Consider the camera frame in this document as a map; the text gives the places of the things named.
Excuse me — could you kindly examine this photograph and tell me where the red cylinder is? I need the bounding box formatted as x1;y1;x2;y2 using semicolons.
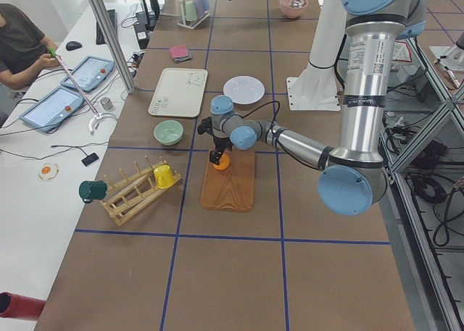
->
1;292;46;321

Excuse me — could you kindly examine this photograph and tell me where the black keyboard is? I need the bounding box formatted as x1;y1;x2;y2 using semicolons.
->
96;9;117;45

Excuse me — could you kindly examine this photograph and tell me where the green ceramic bowl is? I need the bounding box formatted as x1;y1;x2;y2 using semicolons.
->
154;120;183;146

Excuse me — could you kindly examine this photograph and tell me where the orange fruit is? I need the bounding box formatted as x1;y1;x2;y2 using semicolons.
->
212;154;230;171

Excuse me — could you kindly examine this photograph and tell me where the white cup rack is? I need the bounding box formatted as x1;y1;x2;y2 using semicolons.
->
175;0;210;30

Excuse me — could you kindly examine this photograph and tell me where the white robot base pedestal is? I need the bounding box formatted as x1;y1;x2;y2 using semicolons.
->
286;0;347;111

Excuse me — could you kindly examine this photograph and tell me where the cream bear tray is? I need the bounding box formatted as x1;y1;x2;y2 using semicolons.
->
148;67;208;118

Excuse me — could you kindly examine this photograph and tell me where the dark green mug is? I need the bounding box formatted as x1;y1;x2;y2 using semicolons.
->
78;180;108;204

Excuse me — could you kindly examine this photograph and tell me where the metal scoop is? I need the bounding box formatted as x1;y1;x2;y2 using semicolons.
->
289;0;305;9

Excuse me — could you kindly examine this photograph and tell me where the teach pendant tablet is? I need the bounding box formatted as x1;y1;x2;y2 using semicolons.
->
19;86;84;133
71;56;115;93

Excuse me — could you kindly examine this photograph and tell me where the near teach pendant tablet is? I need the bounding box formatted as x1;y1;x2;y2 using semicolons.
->
19;86;84;133

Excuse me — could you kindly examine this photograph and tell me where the brown wooden tray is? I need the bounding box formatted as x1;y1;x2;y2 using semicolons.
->
200;150;256;212

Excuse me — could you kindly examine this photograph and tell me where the small black device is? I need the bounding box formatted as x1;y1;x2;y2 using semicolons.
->
81;153;99;167

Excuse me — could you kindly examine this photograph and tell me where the fried egg toy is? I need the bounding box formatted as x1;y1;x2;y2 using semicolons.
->
38;163;59;181

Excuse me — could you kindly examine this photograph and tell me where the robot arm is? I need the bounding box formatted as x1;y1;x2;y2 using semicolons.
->
197;0;426;216

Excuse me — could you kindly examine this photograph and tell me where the long reacher grabber stick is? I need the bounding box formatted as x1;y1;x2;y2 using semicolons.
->
49;47;117;135

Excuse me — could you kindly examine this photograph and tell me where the aluminium frame post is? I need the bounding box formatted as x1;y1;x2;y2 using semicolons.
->
88;0;135;94

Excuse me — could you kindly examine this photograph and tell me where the metal cylinder weight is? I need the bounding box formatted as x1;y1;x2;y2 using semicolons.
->
100;97;114;111

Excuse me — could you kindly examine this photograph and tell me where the seated person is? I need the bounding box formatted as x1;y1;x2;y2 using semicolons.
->
1;4;59;90

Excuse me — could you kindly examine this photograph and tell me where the far teach pendant tablet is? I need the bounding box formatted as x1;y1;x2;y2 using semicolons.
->
71;56;115;93

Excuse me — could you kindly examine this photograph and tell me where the purple pastel cup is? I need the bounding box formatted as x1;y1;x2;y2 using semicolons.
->
192;0;205;19

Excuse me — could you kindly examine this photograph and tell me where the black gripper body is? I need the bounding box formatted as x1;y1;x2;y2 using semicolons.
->
197;117;233;154

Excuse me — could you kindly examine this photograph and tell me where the yellow plastic mug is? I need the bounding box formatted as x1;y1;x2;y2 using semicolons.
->
154;164;175;189

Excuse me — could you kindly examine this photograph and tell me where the green pastel cup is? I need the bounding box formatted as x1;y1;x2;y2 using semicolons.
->
185;0;198;22

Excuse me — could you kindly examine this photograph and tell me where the blue pastel cup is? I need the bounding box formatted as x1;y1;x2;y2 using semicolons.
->
201;0;210;12

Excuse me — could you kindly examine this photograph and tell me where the pink and grey cloth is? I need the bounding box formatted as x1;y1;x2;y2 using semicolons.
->
169;45;192;63

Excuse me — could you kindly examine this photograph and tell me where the pink bowl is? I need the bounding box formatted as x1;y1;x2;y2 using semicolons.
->
279;0;309;19

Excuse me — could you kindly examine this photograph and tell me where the black computer mouse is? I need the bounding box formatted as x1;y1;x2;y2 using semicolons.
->
65;41;83;51

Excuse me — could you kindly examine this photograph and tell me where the wooden peg drying rack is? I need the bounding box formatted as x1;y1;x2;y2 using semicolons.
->
99;156;181;226

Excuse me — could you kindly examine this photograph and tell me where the white round plate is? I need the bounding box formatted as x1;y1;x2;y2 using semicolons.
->
223;75;265;104

